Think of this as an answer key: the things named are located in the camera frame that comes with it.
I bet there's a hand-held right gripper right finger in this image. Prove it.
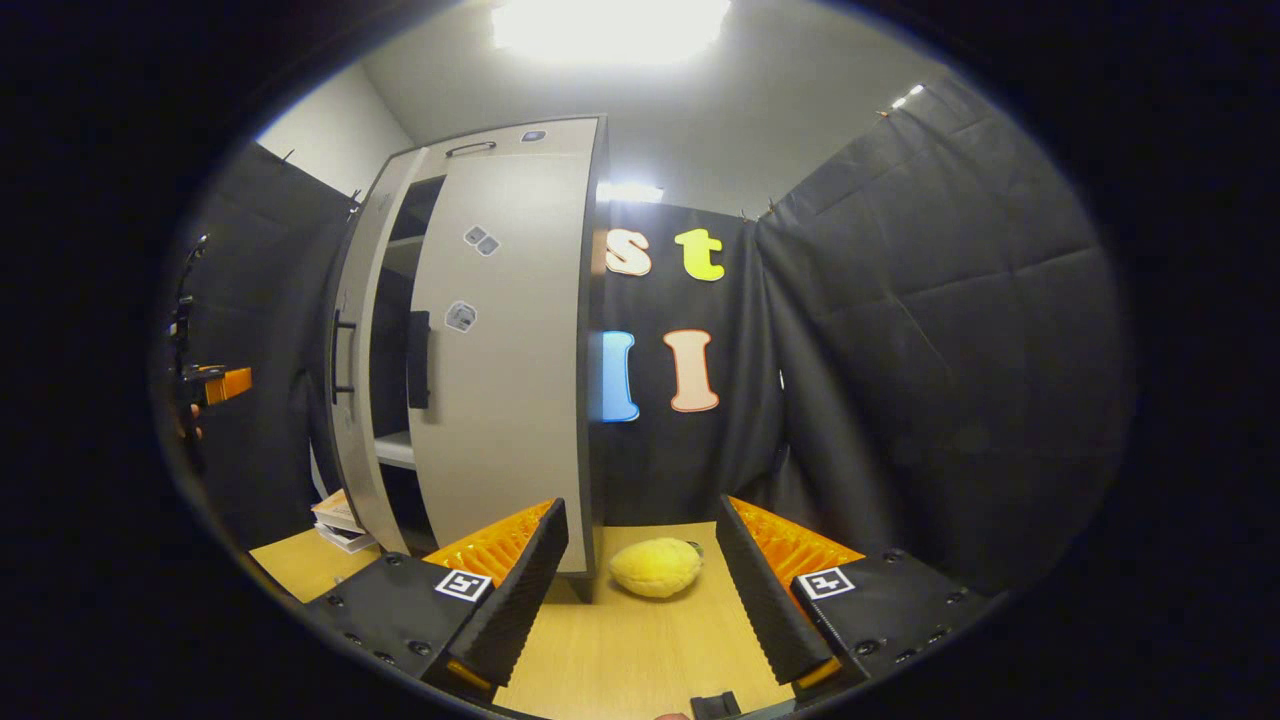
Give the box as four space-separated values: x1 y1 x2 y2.
715 495 1006 703

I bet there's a black left door handle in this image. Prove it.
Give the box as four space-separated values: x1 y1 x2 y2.
331 309 358 406

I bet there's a grey cabinet body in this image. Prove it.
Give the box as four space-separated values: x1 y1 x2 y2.
330 115 611 601

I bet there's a large ceiling light panel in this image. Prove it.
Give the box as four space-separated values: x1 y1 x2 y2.
490 0 733 67

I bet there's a black backdrop cloth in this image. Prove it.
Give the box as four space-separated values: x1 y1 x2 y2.
165 75 1136 601

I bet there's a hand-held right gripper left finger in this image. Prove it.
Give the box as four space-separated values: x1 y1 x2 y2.
300 498 571 701

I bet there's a grey cabinet door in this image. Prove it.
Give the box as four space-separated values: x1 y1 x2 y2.
408 150 601 576
330 150 426 556

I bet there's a yellow plush toy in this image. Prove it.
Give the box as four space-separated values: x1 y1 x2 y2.
609 537 704 600

